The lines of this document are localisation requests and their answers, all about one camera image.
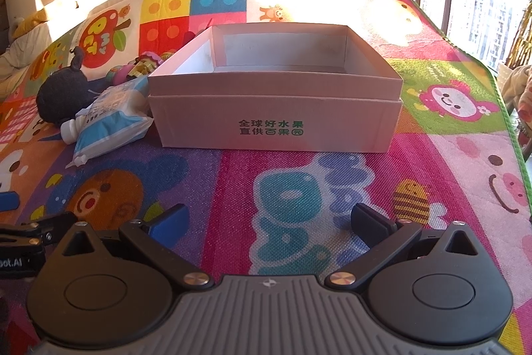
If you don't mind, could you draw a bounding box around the blue white tissue pack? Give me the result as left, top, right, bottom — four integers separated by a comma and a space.
61, 76, 153, 167

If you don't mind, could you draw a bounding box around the pink pig toy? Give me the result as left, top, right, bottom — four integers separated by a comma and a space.
105, 50, 164, 87

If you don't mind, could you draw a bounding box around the white cardboard box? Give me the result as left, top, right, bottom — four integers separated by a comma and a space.
149, 23, 402, 153

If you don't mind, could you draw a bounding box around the colourful cartoon play mat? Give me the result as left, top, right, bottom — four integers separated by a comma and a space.
1, 0, 531, 354

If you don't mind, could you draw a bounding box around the black plush cat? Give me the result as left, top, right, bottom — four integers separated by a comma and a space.
36, 46, 95, 127

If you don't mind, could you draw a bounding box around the yellow corn toy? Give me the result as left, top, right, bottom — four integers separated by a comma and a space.
126, 57, 162, 80

